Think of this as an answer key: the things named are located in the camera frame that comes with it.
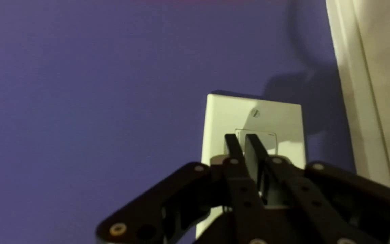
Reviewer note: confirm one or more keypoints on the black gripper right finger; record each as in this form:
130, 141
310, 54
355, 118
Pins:
304, 198

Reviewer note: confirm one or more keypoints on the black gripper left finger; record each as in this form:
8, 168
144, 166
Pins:
243, 198

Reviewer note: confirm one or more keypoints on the white rocker light switch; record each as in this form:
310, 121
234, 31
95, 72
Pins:
267, 140

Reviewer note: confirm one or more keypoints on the narrow white door trim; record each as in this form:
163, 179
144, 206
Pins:
352, 68

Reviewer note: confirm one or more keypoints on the white light switch plate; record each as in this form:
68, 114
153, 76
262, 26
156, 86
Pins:
230, 113

